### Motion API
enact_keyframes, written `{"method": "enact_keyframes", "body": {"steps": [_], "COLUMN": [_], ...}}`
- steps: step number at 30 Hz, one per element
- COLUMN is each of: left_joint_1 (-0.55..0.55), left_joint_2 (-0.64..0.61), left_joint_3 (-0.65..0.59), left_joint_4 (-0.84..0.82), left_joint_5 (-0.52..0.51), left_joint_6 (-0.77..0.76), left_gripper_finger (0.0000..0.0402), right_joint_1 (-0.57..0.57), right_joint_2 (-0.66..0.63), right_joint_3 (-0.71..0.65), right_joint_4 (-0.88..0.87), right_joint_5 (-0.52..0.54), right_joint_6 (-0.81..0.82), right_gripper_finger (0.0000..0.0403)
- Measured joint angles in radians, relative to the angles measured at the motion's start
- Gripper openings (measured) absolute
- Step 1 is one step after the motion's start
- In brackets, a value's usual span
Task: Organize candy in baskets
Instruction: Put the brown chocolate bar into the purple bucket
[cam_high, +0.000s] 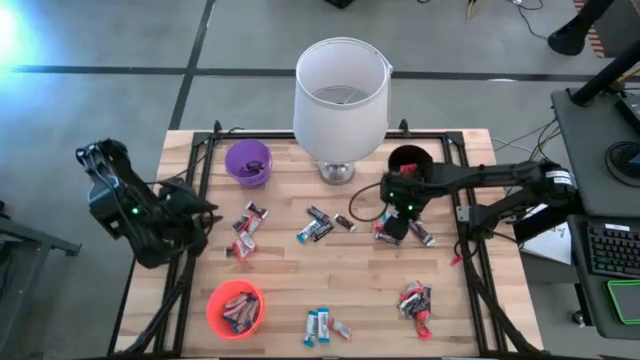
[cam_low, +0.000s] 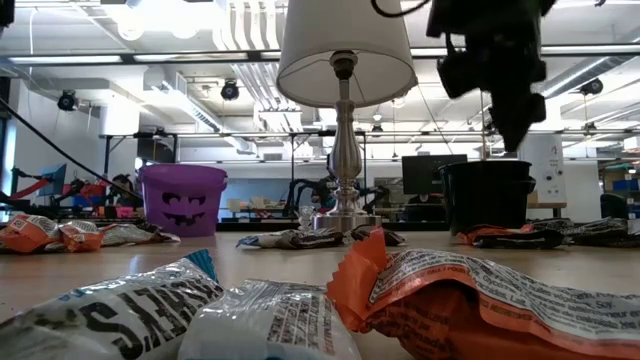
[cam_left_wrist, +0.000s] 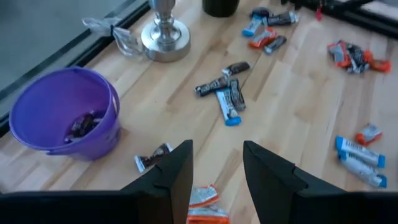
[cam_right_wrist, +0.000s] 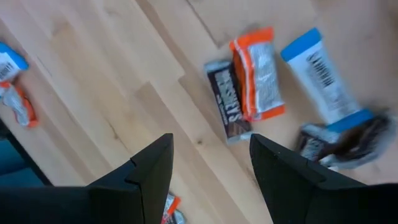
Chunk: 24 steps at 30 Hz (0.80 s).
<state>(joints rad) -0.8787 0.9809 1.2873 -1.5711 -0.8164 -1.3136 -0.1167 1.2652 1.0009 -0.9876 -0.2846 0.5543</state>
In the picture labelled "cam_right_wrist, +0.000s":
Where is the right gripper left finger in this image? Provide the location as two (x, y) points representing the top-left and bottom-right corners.
(86, 133), (175, 224)

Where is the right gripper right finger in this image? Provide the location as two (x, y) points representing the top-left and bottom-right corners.
(249, 133), (364, 224)

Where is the orange Reese's candy pack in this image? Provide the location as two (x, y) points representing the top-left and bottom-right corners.
(160, 192), (182, 224)
(0, 80), (40, 129)
(229, 26), (286, 123)

